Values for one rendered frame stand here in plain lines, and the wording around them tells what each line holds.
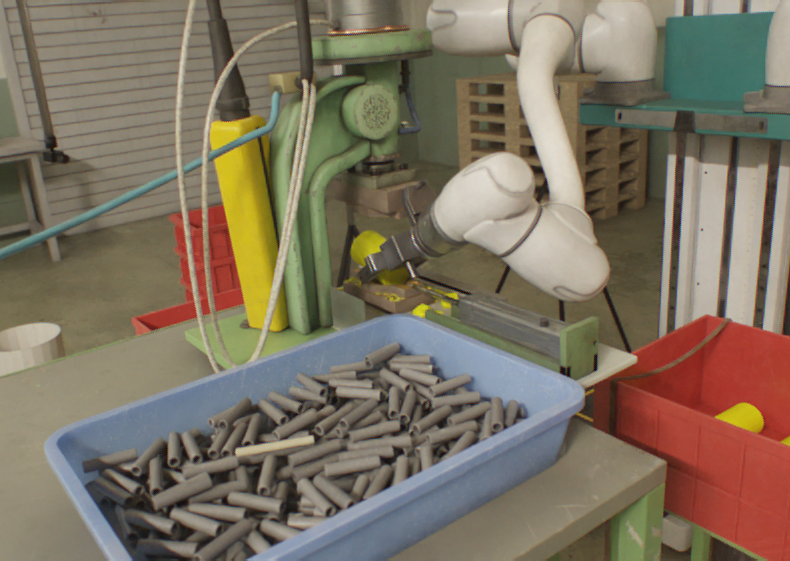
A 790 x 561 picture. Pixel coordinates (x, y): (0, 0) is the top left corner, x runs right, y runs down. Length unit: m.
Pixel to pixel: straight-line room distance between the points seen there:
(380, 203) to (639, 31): 1.06
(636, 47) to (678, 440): 1.09
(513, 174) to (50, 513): 0.76
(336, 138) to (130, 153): 5.58
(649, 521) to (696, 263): 1.42
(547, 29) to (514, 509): 0.89
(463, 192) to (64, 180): 5.72
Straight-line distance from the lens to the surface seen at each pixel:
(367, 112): 1.27
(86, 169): 6.71
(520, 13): 1.56
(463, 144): 6.17
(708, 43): 2.17
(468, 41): 1.60
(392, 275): 1.37
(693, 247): 2.36
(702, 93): 2.19
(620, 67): 2.13
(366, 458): 0.91
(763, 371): 1.77
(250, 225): 1.26
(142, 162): 6.84
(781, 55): 1.91
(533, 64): 1.41
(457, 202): 1.12
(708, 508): 1.47
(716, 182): 2.30
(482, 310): 1.19
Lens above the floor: 1.50
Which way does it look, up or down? 19 degrees down
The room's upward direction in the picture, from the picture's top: 5 degrees counter-clockwise
